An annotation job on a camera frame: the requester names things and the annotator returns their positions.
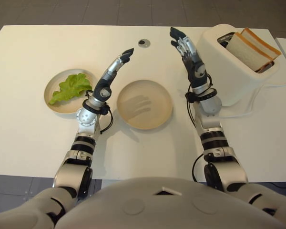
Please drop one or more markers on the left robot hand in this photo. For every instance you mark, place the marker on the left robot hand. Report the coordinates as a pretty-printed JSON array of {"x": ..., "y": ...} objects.
[{"x": 109, "y": 72}]

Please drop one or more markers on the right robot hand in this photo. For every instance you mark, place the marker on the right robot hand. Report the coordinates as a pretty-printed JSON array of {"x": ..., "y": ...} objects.
[{"x": 193, "y": 62}]

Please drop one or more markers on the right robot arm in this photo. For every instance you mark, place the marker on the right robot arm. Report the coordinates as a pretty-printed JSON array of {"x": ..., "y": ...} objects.
[{"x": 219, "y": 148}]

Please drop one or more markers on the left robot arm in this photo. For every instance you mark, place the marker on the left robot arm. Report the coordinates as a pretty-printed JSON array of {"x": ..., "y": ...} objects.
[{"x": 74, "y": 152}]

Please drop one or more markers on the cream toaster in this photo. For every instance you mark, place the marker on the cream toaster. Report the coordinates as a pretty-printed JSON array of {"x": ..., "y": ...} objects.
[{"x": 231, "y": 71}]

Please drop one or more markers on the green lettuce leaf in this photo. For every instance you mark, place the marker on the green lettuce leaf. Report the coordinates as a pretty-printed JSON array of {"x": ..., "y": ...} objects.
[{"x": 70, "y": 88}]

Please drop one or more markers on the cream plate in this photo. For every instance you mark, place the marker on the cream plate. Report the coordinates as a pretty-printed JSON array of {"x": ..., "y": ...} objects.
[
  {"x": 62, "y": 105},
  {"x": 144, "y": 105}
]

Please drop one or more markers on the bread slice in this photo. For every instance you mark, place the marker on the bread slice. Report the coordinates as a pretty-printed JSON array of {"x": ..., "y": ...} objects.
[
  {"x": 262, "y": 43},
  {"x": 245, "y": 52}
]

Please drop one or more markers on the robot body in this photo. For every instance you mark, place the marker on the robot body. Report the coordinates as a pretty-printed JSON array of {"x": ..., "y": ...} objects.
[{"x": 162, "y": 205}]

